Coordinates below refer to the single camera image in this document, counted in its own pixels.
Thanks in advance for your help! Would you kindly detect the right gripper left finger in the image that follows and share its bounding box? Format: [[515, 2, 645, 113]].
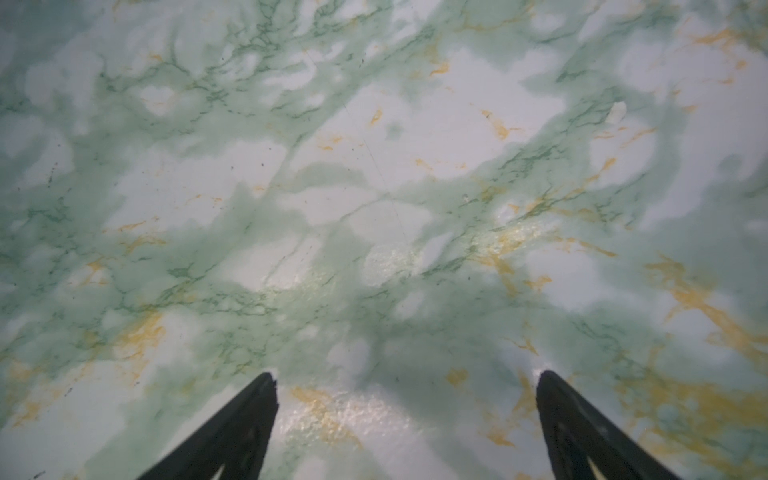
[[139, 372, 279, 480]]

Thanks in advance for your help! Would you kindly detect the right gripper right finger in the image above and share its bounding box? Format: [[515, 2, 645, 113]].
[[536, 370, 678, 480]]

